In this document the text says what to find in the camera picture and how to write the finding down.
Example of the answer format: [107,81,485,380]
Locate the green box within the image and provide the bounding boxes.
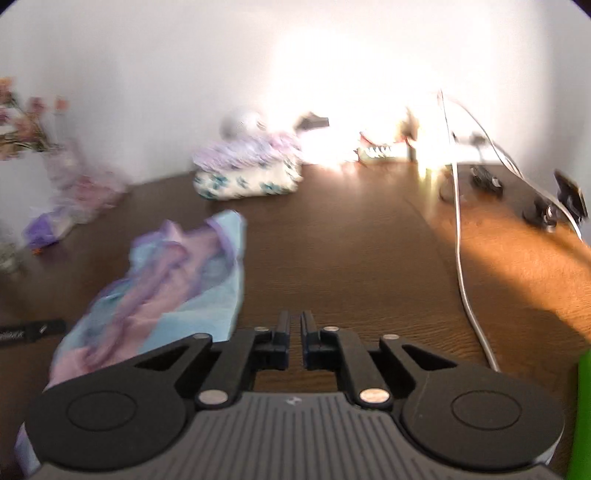
[566,350,591,480]

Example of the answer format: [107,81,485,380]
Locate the white blue-flowered folded cloth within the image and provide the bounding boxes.
[193,157,304,201]

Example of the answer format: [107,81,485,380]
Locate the black strap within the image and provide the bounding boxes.
[0,320,66,344]

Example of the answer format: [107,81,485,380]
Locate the pink artificial flowers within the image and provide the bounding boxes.
[0,78,70,162]

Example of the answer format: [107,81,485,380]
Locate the black phone holder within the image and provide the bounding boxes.
[522,170,588,232]

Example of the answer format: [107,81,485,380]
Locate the white cable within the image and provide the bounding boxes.
[436,90,502,372]
[441,97,586,243]

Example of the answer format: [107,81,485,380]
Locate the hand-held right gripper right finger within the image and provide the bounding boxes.
[300,310,462,409]

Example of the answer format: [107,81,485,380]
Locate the small red and white boxes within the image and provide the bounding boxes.
[358,131,419,162]

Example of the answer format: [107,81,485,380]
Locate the translucent plastic bag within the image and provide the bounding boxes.
[23,143,127,250]

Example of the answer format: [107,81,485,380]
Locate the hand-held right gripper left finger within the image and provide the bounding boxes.
[117,311,291,409]

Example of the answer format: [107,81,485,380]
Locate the purple floral folded cloth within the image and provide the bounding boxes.
[191,130,303,169]

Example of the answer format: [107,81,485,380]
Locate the small black gadget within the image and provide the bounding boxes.
[468,164,504,197]

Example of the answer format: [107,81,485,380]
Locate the blue and purple shirt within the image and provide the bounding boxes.
[14,210,247,476]

